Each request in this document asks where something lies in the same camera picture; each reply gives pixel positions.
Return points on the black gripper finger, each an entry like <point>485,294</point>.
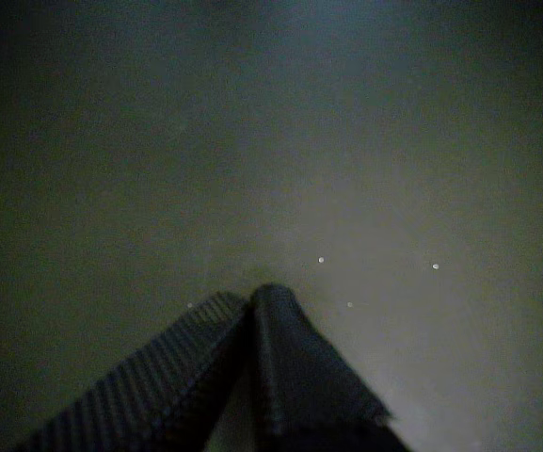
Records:
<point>299,367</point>
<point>158,372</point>

